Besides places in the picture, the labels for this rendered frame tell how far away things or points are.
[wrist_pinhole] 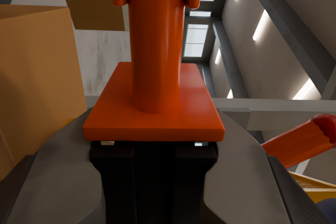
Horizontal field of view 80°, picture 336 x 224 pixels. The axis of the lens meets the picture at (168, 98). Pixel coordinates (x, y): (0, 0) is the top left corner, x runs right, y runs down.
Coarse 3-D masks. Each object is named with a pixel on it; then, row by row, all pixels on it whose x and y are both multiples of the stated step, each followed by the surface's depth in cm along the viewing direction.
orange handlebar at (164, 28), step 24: (120, 0) 7; (144, 0) 7; (168, 0) 7; (192, 0) 7; (144, 24) 7; (168, 24) 7; (144, 48) 8; (168, 48) 8; (144, 72) 8; (168, 72) 8; (144, 96) 9; (168, 96) 9
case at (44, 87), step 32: (0, 32) 16; (32, 32) 20; (64, 32) 27; (0, 64) 16; (32, 64) 21; (64, 64) 28; (0, 96) 16; (32, 96) 21; (64, 96) 28; (0, 128) 17; (32, 128) 21; (0, 160) 17
